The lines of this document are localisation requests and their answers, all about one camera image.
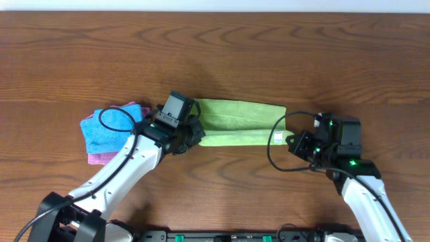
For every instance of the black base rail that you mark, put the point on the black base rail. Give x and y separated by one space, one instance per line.
286 236

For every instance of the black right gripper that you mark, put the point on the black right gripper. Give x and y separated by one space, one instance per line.
298 148

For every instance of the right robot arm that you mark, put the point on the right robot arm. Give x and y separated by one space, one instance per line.
358 181

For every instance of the folded pink microfibre cloth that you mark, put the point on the folded pink microfibre cloth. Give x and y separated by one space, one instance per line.
100 158

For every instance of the green microfibre cloth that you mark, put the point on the green microfibre cloth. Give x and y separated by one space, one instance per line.
229 123

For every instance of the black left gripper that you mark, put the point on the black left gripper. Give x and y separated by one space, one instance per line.
193 133

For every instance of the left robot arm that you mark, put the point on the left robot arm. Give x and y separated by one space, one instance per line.
83 214

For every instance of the folded blue microfibre cloth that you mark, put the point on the folded blue microfibre cloth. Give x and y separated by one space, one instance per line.
134 111

